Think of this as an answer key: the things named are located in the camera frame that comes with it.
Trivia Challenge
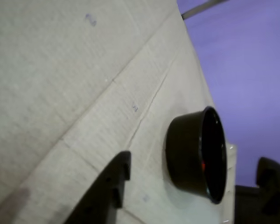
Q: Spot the black base block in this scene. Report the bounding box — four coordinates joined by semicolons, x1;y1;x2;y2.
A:
233;184;280;224

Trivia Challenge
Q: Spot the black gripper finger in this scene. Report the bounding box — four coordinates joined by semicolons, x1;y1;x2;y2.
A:
254;156;280;216
63;151;132;224

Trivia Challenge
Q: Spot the grey metal rod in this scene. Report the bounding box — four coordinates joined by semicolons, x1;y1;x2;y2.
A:
181;0;230;20

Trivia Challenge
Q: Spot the beige cardboard sheet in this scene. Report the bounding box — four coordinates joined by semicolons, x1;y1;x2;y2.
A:
0;0;238;224

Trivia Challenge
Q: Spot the black round plastic bin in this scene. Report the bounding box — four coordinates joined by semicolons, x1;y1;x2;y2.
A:
164;105;228;205

